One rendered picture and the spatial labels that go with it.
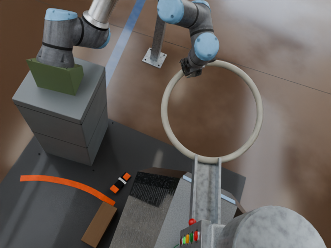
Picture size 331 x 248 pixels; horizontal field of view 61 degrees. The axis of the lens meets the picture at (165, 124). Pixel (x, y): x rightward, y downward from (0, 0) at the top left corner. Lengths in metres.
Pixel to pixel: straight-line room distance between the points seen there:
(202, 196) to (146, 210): 0.41
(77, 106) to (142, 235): 0.79
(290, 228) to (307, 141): 2.43
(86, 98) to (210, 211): 0.93
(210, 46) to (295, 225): 0.66
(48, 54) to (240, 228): 1.24
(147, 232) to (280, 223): 0.95
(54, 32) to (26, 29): 1.75
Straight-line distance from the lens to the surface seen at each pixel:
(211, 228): 0.79
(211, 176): 1.32
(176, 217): 1.51
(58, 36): 1.55
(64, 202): 2.36
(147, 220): 1.56
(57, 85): 1.69
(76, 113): 1.66
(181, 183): 1.55
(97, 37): 1.64
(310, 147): 3.09
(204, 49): 1.06
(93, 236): 2.18
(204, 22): 1.11
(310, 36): 4.03
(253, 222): 0.67
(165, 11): 1.02
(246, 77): 1.41
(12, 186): 2.48
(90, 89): 1.73
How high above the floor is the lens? 2.30
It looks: 62 degrees down
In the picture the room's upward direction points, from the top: 20 degrees clockwise
